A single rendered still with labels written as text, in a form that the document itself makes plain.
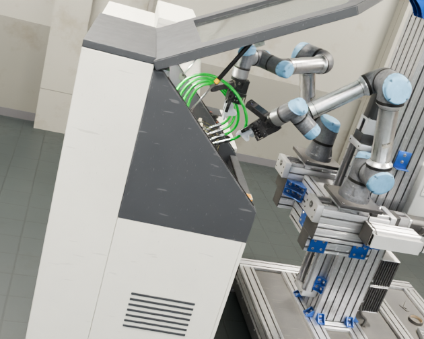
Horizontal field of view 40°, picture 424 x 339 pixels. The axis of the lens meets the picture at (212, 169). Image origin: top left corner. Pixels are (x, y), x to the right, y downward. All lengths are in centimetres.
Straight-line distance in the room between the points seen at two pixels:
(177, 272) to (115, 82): 90
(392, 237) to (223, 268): 80
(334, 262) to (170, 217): 107
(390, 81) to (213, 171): 81
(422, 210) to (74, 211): 175
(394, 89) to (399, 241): 76
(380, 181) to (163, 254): 100
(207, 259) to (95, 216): 54
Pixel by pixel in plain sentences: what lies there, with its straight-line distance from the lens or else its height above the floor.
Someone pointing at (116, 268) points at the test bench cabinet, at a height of 54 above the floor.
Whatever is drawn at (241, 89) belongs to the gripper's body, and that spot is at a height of 139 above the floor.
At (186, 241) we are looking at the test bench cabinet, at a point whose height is 74.
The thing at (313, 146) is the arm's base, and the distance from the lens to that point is 319.
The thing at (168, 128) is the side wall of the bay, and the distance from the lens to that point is 233.
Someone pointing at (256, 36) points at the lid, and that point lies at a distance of 225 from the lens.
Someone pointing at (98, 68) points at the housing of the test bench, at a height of 140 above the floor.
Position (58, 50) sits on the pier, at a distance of 526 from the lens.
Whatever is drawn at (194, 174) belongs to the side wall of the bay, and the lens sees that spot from 241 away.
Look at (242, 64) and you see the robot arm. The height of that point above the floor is 150.
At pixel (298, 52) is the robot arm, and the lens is 298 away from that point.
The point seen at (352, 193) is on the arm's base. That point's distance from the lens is 277.
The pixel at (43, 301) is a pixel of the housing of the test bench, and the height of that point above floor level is 30.
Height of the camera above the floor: 196
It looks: 21 degrees down
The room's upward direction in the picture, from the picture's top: 17 degrees clockwise
